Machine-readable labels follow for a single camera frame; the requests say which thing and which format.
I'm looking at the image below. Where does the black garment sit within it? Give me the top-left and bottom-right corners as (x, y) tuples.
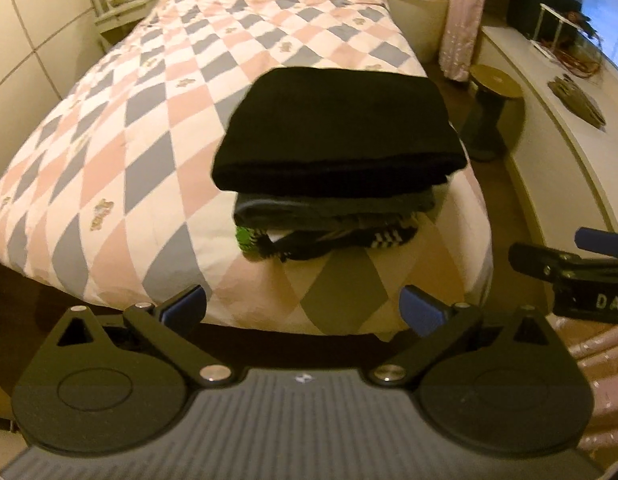
(211, 67), (467, 198)

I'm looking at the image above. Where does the stack of folded clothes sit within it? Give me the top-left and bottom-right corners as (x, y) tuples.
(233, 188), (436, 261)

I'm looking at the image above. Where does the checkered pink grey quilt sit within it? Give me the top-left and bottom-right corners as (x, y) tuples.
(0, 0), (493, 335)

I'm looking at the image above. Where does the round brass stool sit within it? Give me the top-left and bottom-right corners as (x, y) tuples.
(461, 64), (522, 162)

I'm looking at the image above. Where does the round beige side table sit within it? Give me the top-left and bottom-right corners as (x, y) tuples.
(387, 0), (451, 63)

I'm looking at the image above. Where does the pink curtain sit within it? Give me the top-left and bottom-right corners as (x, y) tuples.
(438, 0), (486, 82)

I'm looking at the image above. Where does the white wire rack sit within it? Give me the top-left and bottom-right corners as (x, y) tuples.
(530, 3), (591, 58)

